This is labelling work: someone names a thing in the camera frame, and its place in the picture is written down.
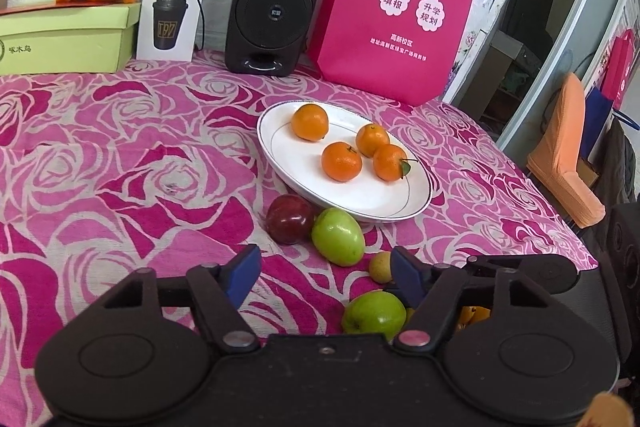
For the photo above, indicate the pink rose tablecloth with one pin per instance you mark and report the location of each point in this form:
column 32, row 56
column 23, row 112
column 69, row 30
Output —
column 159, row 166

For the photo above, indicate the orange upper right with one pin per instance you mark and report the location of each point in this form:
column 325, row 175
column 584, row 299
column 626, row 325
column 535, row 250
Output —
column 370, row 138

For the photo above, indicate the white cup box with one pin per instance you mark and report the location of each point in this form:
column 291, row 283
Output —
column 167, row 30

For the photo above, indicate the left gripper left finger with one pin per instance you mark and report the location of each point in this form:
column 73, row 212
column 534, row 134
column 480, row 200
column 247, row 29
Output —
column 146, row 347

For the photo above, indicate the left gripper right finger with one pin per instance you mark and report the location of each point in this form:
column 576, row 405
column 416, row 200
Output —
column 534, row 361

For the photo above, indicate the magenta tote bag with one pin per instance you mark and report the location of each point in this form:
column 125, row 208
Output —
column 400, row 49

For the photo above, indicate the orange with leaf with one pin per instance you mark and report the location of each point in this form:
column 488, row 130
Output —
column 391, row 163

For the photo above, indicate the dark red apple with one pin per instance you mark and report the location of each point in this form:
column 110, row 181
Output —
column 289, row 219

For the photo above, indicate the green apple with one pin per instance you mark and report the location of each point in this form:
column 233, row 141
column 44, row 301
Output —
column 375, row 312
column 338, row 237

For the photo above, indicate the orange covered chair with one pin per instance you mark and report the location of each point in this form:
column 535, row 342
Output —
column 554, row 160

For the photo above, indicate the white oval plate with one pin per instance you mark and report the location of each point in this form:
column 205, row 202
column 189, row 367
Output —
column 367, row 197

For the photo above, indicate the small orange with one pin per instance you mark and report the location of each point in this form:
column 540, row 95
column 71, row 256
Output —
column 441, row 320

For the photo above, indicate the green shoe box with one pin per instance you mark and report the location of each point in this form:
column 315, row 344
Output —
column 48, row 39

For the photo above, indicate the orange middle front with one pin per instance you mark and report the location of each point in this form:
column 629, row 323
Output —
column 341, row 162

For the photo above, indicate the small yellow-brown fruit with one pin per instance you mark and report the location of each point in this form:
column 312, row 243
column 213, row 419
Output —
column 379, row 268

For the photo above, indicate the orange far left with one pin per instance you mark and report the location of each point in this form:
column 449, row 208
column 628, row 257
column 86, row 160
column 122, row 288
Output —
column 310, row 122

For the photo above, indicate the black speaker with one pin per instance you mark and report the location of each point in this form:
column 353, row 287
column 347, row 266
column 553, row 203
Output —
column 266, row 37

